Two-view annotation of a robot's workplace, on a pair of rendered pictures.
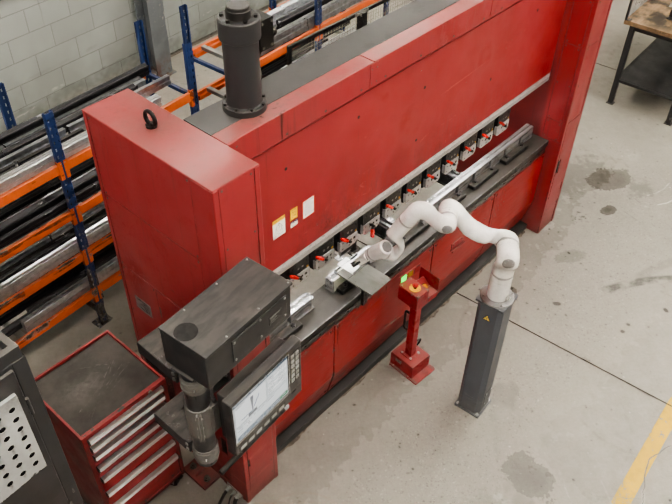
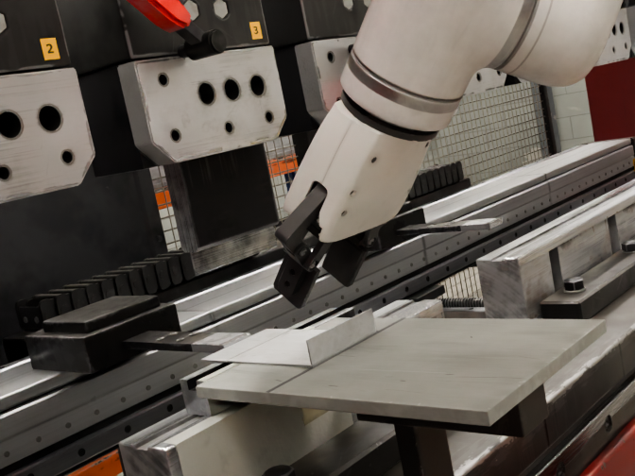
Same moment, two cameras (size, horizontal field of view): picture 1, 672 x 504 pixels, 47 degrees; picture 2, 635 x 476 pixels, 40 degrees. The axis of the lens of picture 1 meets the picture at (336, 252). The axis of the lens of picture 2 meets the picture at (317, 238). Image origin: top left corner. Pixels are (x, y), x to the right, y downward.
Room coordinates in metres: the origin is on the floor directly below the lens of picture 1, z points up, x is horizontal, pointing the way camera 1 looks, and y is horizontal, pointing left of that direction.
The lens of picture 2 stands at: (2.53, -0.14, 1.19)
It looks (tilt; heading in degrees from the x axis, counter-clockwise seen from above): 8 degrees down; 1
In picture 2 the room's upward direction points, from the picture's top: 11 degrees counter-clockwise
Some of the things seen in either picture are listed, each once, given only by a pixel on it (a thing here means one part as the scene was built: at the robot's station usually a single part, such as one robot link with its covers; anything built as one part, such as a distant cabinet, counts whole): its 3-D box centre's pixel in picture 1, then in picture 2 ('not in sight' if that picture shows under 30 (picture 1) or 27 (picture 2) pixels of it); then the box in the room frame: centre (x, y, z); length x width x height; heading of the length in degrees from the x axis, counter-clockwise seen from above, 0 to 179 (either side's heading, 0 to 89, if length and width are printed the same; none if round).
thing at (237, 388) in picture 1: (258, 391); not in sight; (2.03, 0.32, 1.42); 0.45 x 0.12 x 0.36; 144
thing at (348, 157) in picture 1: (423, 112); not in sight; (3.78, -0.48, 1.74); 3.00 x 0.08 x 0.80; 139
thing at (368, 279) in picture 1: (364, 276); (395, 360); (3.19, -0.17, 1.00); 0.26 x 0.18 x 0.01; 49
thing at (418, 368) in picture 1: (412, 361); not in sight; (3.34, -0.54, 0.06); 0.25 x 0.20 x 0.12; 45
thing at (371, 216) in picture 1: (366, 216); (326, 40); (3.41, -0.17, 1.26); 0.15 x 0.09 x 0.17; 139
